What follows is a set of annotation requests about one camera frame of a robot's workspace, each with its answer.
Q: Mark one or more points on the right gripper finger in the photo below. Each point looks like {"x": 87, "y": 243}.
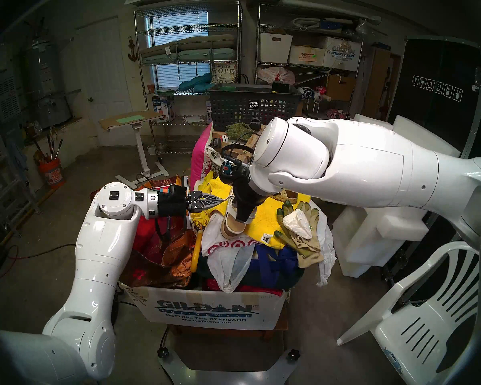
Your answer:
{"x": 249, "y": 215}
{"x": 240, "y": 214}

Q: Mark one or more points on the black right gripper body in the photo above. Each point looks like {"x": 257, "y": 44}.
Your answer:
{"x": 246, "y": 193}

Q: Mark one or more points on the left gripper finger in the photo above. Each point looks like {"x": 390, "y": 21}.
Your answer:
{"x": 210, "y": 205}
{"x": 211, "y": 197}

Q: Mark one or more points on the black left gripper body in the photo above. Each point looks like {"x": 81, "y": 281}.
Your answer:
{"x": 172, "y": 203}

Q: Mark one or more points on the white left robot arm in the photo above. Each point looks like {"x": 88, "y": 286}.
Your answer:
{"x": 92, "y": 268}

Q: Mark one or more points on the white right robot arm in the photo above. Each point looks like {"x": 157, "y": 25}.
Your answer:
{"x": 364, "y": 167}

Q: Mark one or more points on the yellow terry towel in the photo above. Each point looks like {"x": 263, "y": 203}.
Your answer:
{"x": 268, "y": 219}

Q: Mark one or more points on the pink pillow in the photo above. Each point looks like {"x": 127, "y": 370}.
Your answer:
{"x": 200, "y": 155}

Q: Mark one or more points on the white crumpled cloth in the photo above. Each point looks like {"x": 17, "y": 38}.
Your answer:
{"x": 298, "y": 224}

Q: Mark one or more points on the red orange floral tote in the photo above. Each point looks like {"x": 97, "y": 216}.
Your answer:
{"x": 172, "y": 256}

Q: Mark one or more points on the white red-logo plastic bag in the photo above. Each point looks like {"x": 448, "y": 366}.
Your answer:
{"x": 228, "y": 268}

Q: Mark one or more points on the white overbed table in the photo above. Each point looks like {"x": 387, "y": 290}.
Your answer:
{"x": 142, "y": 155}

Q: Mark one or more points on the blue fabric bag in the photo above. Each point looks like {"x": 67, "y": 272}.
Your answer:
{"x": 272, "y": 268}

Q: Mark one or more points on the beige green-tipped work glove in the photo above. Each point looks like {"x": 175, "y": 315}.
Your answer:
{"x": 304, "y": 250}

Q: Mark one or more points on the green knit glove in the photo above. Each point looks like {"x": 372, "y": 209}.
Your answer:
{"x": 238, "y": 129}

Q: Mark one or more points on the thin white plastic sheet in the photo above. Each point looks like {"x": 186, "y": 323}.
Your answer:
{"x": 326, "y": 248}

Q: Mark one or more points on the black mesh basket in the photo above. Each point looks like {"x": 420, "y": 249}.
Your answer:
{"x": 232, "y": 107}

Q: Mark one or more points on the blue white appliance box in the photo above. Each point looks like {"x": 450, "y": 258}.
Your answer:
{"x": 164, "y": 107}

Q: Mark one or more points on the large white Gildan carton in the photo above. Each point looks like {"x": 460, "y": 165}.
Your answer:
{"x": 208, "y": 308}

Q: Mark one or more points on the teal cushion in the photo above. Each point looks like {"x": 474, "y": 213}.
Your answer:
{"x": 196, "y": 82}

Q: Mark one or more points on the HOPE word sign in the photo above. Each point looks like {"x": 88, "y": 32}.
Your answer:
{"x": 223, "y": 73}

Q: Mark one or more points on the orange plastic bucket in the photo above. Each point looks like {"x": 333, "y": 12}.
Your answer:
{"x": 52, "y": 173}

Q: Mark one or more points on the white door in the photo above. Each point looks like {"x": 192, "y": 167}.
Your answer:
{"x": 104, "y": 87}

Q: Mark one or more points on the green bench cushion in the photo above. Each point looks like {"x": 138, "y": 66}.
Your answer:
{"x": 200, "y": 55}

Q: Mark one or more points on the white storage box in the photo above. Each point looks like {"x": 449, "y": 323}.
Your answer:
{"x": 275, "y": 47}

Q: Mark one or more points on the aluminium step ladder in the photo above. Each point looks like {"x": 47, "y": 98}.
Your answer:
{"x": 22, "y": 195}

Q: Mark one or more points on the labelled cardboard box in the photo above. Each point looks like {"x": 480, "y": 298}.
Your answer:
{"x": 306, "y": 55}

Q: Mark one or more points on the beige bench cushion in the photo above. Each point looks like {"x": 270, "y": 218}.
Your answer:
{"x": 200, "y": 42}

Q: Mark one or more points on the grey water heater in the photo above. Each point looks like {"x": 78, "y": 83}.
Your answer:
{"x": 48, "y": 91}

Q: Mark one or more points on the small white Gildan carton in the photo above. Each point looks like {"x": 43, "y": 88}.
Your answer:
{"x": 342, "y": 53}

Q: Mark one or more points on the window with blinds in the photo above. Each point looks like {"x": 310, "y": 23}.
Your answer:
{"x": 180, "y": 21}

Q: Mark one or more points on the white plastic chair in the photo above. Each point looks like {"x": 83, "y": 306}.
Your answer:
{"x": 405, "y": 332}

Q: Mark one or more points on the black flight case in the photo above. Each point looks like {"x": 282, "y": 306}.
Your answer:
{"x": 437, "y": 67}

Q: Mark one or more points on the anchor wall ornament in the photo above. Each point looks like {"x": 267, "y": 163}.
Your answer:
{"x": 132, "y": 51}

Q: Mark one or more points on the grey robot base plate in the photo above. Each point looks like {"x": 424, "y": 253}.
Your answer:
{"x": 224, "y": 378}

